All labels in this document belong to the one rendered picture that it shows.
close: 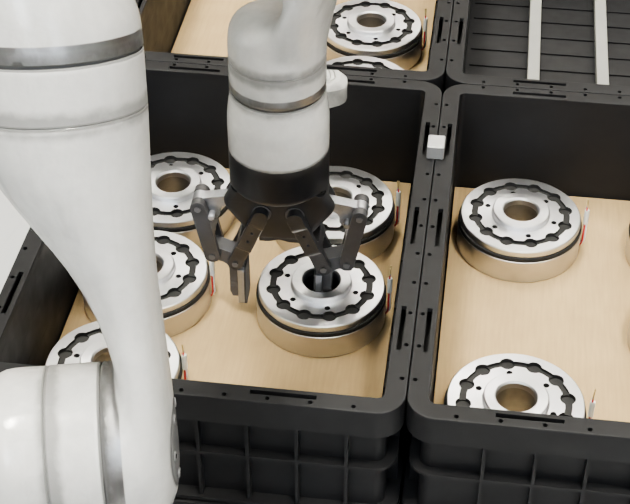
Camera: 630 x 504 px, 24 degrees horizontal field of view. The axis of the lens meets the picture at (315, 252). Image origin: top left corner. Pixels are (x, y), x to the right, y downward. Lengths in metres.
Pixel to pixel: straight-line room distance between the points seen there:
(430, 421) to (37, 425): 0.29
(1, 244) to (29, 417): 0.70
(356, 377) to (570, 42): 0.54
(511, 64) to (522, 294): 0.35
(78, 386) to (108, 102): 0.17
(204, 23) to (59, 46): 0.83
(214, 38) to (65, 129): 0.80
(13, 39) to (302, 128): 0.35
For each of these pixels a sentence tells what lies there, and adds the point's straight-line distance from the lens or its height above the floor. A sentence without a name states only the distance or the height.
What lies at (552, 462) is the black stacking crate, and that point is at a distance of 1.01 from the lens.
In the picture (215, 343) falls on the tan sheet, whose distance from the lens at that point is 1.16.
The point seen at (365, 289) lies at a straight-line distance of 1.16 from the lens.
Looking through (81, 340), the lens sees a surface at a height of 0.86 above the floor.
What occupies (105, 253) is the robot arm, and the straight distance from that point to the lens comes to 0.75.
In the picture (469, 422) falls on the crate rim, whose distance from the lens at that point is 0.96.
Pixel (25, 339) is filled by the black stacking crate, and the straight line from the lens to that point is 1.10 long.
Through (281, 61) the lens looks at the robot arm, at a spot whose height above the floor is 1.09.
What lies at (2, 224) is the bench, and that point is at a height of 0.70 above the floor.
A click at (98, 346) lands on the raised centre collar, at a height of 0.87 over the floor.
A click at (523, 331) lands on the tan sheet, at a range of 1.18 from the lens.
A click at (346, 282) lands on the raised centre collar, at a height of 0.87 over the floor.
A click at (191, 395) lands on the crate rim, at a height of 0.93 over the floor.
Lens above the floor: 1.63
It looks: 40 degrees down
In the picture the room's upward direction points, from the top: straight up
